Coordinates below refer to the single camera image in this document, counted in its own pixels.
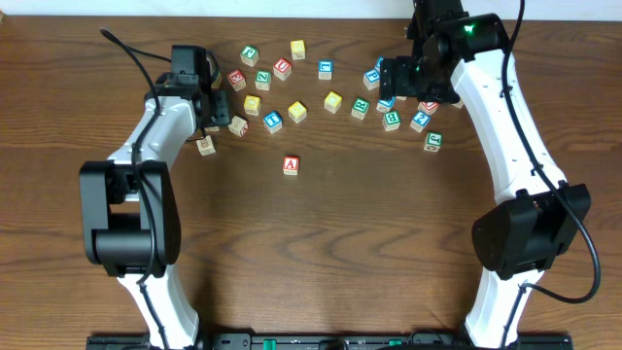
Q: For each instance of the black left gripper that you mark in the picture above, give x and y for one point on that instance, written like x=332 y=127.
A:
x=224 y=117

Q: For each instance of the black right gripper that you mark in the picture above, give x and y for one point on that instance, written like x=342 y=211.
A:
x=395 y=81

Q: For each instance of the blue 2 wooden block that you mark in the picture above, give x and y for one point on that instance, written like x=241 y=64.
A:
x=420 y=121

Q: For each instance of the red A wooden block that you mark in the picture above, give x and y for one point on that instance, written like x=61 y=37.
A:
x=291 y=165

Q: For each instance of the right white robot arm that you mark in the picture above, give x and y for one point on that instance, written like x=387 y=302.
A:
x=461 y=59

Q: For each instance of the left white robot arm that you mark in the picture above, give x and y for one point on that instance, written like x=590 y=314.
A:
x=130 y=219

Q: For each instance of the red U wooden block right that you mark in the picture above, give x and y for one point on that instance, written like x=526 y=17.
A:
x=428 y=108

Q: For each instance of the red u wooden block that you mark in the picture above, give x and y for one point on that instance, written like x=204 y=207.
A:
x=282 y=69
x=428 y=108

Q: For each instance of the plain wooden block red side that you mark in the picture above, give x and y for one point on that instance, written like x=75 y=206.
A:
x=238 y=126

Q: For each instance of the red E wooden block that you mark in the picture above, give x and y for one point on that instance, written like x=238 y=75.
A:
x=236 y=79

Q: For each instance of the plain K pineapple wooden block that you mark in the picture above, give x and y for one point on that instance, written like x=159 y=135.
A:
x=206 y=146

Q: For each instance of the yellow O wooden block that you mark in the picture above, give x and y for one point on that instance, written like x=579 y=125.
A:
x=252 y=105

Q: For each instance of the yellow X wooden block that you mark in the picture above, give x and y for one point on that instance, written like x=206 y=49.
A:
x=459 y=105

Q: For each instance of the blue D wooden block left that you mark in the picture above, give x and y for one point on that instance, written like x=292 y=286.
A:
x=378 y=64

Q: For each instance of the blue 1 wooden block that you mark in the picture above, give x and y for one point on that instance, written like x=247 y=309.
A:
x=385 y=105

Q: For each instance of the blue P wooden block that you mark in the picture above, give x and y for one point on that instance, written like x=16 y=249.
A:
x=371 y=79

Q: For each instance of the green B wooden block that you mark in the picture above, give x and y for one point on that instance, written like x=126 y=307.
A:
x=391 y=121

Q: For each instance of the green Z wooden block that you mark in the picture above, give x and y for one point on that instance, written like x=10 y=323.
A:
x=263 y=80

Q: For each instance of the blue T wooden block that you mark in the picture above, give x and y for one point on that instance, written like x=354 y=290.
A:
x=273 y=122

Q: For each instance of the green J wooden block top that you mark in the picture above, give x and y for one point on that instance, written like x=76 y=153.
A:
x=250 y=55

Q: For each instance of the green j wooden block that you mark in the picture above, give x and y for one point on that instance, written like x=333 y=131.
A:
x=433 y=141
x=250 y=55

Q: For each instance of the green J wooden block right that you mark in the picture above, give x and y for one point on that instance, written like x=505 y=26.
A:
x=433 y=141

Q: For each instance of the green R wooden block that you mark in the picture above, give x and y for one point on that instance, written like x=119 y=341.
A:
x=360 y=108

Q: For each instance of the red U wooden block left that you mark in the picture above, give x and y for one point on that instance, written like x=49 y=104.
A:
x=282 y=69

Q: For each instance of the yellow ladybug wooden block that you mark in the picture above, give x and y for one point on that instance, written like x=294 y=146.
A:
x=297 y=112

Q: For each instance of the yellow Q wooden block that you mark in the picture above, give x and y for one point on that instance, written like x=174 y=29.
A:
x=333 y=102

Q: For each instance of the blue L wooden block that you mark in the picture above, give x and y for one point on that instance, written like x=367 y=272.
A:
x=325 y=69

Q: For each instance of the yellow S wooden block top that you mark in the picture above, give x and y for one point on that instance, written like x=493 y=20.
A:
x=298 y=50

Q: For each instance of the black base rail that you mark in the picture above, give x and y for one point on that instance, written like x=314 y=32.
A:
x=244 y=341

